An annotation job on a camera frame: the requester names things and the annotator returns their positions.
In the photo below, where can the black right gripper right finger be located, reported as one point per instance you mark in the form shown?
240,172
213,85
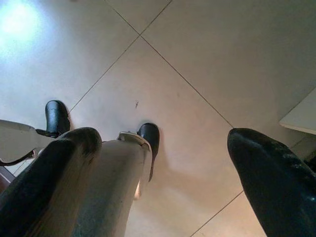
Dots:
279,187

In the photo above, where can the black robot left foot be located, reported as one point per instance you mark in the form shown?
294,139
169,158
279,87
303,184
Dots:
56,116

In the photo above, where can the white furniture panel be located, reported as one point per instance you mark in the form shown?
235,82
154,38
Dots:
300,116

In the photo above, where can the silver robot left leg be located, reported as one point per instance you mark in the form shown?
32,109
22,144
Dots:
14,138

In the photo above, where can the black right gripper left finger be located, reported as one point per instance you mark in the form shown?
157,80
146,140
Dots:
37,187

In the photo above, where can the black robot right foot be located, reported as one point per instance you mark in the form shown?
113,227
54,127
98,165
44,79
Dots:
150,135

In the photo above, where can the black robot foot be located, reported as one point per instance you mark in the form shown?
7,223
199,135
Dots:
150,135
56,116

